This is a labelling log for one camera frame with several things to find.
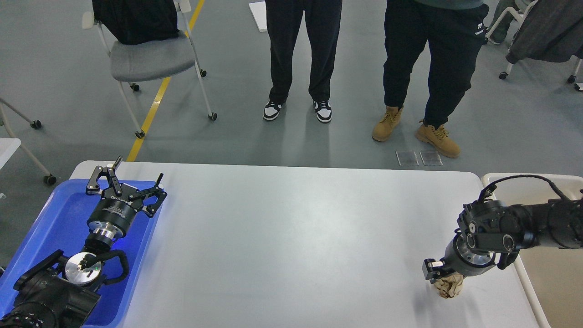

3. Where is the clear floor plate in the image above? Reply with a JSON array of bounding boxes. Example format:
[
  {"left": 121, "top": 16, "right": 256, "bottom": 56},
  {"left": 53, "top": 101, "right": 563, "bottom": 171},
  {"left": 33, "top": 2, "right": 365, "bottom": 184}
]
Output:
[
  {"left": 420, "top": 151, "right": 443, "bottom": 166},
  {"left": 395, "top": 151, "right": 419, "bottom": 166}
]

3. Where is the chair with grey jacket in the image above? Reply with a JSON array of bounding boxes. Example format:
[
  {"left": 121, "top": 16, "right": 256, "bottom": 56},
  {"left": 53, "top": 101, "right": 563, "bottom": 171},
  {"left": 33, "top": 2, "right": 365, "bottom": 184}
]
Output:
[{"left": 486, "top": 0, "right": 583, "bottom": 92}]

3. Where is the person in tan boots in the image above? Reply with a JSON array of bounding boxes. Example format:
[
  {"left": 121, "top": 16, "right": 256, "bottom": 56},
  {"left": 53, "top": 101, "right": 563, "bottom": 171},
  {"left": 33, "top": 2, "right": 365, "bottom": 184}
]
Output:
[{"left": 371, "top": 0, "right": 489, "bottom": 158}]

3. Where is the person in black-white sneakers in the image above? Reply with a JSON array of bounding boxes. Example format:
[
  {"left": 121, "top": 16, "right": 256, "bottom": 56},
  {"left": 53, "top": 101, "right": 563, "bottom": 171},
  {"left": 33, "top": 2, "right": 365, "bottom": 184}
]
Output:
[{"left": 262, "top": 0, "right": 343, "bottom": 124}]

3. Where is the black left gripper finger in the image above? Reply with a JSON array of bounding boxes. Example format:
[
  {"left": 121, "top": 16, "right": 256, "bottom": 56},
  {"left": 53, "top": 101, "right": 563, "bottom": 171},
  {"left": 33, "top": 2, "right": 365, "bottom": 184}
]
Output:
[
  {"left": 86, "top": 156, "right": 124, "bottom": 196},
  {"left": 129, "top": 173, "right": 167, "bottom": 218}
]

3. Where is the grey chair with white frame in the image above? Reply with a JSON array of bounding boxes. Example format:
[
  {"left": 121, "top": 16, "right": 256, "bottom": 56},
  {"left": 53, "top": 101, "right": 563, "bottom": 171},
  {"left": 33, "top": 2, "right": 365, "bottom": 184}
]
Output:
[{"left": 82, "top": 0, "right": 218, "bottom": 139}]

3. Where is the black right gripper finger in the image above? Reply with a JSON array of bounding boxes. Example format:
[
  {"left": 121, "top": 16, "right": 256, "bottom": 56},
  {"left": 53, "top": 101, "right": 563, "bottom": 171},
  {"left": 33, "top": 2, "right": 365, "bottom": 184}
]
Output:
[{"left": 421, "top": 259, "right": 456, "bottom": 284}]

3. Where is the black jacket on chair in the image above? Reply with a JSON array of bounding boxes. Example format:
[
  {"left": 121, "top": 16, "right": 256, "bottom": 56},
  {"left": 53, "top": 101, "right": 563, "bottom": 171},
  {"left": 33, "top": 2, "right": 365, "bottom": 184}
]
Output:
[{"left": 92, "top": 0, "right": 179, "bottom": 45}]

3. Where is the beige plastic bin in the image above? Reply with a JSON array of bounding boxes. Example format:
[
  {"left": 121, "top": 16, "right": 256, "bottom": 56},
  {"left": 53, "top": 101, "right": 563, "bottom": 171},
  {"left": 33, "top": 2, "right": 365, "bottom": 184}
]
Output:
[{"left": 494, "top": 177, "right": 583, "bottom": 328}]

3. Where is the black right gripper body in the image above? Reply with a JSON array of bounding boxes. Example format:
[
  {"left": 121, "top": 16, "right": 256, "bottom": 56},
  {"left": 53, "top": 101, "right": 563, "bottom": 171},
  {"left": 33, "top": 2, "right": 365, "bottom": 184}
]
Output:
[{"left": 443, "top": 235, "right": 495, "bottom": 277}]

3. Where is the right clear floor plate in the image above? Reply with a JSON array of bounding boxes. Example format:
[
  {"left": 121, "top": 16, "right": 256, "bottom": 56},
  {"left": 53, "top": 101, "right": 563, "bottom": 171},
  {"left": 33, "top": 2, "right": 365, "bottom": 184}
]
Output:
[{"left": 420, "top": 151, "right": 443, "bottom": 166}]

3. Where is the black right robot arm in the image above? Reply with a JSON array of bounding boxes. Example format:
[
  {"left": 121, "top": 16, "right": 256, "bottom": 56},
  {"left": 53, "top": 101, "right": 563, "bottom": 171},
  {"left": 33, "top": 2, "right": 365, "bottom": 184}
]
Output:
[{"left": 422, "top": 177, "right": 583, "bottom": 284}]

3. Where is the white side table with castors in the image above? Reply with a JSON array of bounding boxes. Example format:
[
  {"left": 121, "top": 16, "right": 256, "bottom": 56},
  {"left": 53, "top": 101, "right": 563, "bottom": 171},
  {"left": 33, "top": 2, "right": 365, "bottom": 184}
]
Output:
[{"left": 0, "top": 99, "right": 57, "bottom": 185}]

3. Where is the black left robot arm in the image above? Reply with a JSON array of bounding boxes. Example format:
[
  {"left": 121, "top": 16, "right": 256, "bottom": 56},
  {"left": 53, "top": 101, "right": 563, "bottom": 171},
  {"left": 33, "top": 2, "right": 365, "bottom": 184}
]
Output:
[{"left": 1, "top": 158, "right": 167, "bottom": 328}]

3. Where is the left clear floor plate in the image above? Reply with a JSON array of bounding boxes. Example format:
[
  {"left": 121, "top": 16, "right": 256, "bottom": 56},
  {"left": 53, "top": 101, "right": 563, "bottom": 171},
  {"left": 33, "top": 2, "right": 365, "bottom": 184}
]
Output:
[{"left": 395, "top": 151, "right": 419, "bottom": 166}]

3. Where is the brown paper ball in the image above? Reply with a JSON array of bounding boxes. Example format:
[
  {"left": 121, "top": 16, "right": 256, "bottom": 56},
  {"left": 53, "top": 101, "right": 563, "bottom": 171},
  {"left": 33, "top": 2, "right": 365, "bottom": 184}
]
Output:
[{"left": 433, "top": 273, "right": 465, "bottom": 299}]

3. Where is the white board on floor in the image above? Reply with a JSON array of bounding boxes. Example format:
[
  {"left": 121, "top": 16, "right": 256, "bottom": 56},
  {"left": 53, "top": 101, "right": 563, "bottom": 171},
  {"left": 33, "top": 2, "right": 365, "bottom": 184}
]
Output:
[{"left": 248, "top": 1, "right": 268, "bottom": 32}]

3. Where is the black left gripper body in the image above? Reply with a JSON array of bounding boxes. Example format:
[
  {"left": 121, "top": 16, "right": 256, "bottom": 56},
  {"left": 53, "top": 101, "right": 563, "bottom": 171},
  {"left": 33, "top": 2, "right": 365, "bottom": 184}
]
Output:
[{"left": 87, "top": 183, "right": 145, "bottom": 239}]

